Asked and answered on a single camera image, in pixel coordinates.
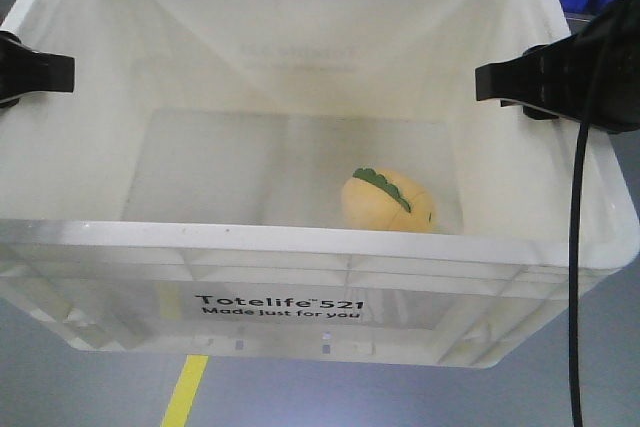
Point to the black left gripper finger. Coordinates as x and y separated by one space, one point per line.
25 71

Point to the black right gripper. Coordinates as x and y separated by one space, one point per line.
592 76

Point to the yellow plush ball green crest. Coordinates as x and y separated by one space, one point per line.
385 200

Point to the white plastic tote box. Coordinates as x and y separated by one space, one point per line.
186 196

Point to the yellow floor tape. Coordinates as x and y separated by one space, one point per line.
184 394

